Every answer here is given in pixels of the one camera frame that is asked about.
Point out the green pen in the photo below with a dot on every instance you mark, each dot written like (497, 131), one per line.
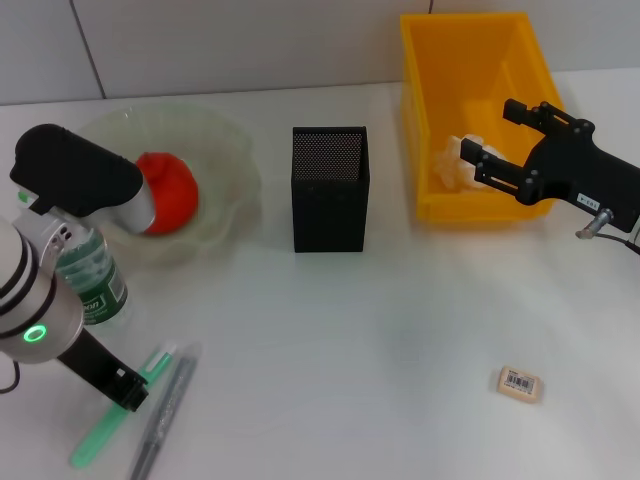
(100, 435)

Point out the orange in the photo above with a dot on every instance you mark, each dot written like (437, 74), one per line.
(175, 200)

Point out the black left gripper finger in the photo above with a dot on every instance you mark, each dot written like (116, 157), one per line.
(135, 399)
(125, 380)

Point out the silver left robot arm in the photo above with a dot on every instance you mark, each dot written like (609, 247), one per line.
(65, 170)

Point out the black mesh pen holder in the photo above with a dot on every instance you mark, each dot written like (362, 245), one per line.
(327, 215)

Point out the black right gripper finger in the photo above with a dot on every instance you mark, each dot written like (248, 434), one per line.
(542, 114)
(500, 172)

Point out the beige eraser with barcode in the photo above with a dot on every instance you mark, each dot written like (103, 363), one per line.
(520, 384)

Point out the yellow plastic bin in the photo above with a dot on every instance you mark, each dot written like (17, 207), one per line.
(450, 75)

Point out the clear bottle with green label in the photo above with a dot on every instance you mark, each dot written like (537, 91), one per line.
(100, 280)

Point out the white paper ball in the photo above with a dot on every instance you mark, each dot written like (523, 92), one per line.
(447, 165)

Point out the pale green glass fruit plate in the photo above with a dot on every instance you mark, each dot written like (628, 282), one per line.
(225, 150)

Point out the grey pen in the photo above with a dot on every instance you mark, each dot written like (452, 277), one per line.
(167, 405)

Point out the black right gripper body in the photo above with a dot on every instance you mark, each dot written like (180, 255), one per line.
(580, 170)

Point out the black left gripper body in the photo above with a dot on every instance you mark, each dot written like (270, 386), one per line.
(90, 360)

